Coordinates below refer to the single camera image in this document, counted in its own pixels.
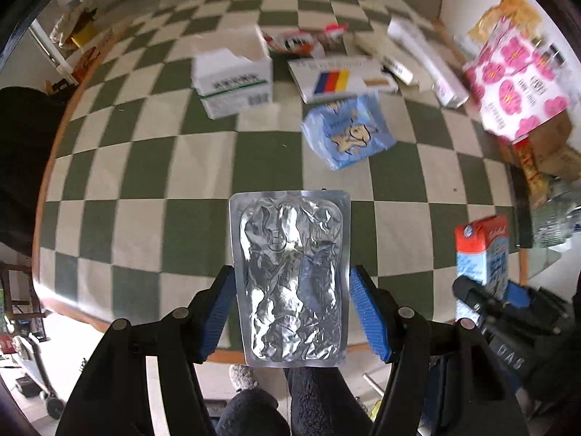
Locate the red blue milk carton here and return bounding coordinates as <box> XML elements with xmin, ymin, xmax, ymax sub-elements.
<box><xmin>454</xmin><ymin>215</ymin><xmax>510</xmax><ymax>300</ymax></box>

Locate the silver foil blister pack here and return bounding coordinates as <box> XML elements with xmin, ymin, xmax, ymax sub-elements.
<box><xmin>228</xmin><ymin>190</ymin><xmax>352</xmax><ymax>368</ymax></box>

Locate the long white toothpaste box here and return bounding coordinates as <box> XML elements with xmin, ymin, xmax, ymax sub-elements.
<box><xmin>387</xmin><ymin>17</ymin><xmax>469</xmax><ymax>109</ymax></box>

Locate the grey fuzzy left slipper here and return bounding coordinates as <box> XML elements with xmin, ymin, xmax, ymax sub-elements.
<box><xmin>228</xmin><ymin>364</ymin><xmax>259</xmax><ymax>393</ymax></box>

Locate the brown cardboard box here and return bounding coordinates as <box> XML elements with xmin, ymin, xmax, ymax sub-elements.
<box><xmin>512</xmin><ymin>111</ymin><xmax>580</xmax><ymax>182</ymax></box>

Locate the light blue snack bag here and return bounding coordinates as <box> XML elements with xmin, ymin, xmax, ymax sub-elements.
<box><xmin>301</xmin><ymin>93</ymin><xmax>397</xmax><ymax>170</ymax></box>

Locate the green white checkered tablecloth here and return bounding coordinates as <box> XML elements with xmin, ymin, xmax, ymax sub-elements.
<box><xmin>33</xmin><ymin>0</ymin><xmax>514</xmax><ymax>326</ymax></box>

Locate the white box with coloured stripes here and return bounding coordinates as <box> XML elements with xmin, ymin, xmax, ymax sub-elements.
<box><xmin>288</xmin><ymin>56</ymin><xmax>399</xmax><ymax>104</ymax></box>

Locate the white green medicine box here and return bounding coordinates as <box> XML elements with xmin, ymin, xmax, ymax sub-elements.
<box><xmin>191</xmin><ymin>25</ymin><xmax>273</xmax><ymax>120</ymax></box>

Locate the flat cream box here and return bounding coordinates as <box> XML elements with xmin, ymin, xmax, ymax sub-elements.
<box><xmin>354</xmin><ymin>32</ymin><xmax>419</xmax><ymax>86</ymax></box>

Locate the pink flower white box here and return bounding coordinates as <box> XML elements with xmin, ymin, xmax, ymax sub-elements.
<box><xmin>463</xmin><ymin>17</ymin><xmax>569</xmax><ymax>143</ymax></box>

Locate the red white snack wrapper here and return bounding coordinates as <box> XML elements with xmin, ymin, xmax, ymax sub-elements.
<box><xmin>262</xmin><ymin>24</ymin><xmax>349</xmax><ymax>58</ymax></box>

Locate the yellow snack bag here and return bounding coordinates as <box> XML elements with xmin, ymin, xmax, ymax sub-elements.
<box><xmin>468</xmin><ymin>0</ymin><xmax>542</xmax><ymax>44</ymax></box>

